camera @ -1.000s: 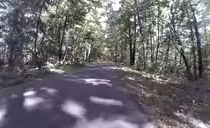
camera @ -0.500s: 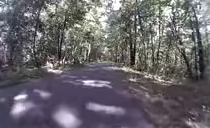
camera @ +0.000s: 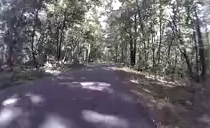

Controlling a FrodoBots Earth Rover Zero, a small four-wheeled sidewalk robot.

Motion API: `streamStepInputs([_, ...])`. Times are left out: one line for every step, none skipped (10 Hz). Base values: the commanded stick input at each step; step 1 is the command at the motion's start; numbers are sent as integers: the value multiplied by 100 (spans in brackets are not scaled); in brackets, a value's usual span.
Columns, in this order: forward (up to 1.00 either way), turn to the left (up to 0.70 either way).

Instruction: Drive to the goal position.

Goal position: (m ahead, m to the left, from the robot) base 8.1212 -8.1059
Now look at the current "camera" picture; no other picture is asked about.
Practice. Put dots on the leaf-strewn dirt verge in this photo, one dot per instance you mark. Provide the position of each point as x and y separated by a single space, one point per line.
176 96

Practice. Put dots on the wood of trees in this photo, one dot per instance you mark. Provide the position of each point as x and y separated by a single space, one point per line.
153 33

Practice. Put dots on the grassy leaf-strewn verge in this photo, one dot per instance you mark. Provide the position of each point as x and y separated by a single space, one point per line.
16 76

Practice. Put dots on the grey asphalt road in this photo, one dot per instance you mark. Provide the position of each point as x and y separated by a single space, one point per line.
76 100

